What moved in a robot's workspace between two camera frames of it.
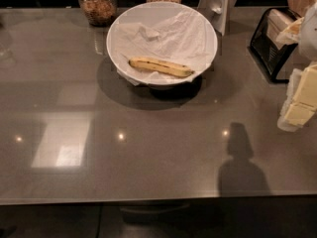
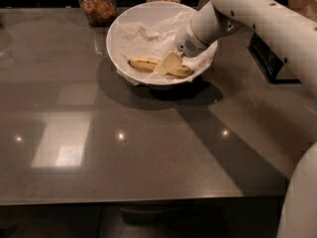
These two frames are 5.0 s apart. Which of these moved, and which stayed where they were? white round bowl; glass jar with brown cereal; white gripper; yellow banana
Moved: white gripper
Stayed: white round bowl; glass jar with brown cereal; yellow banana
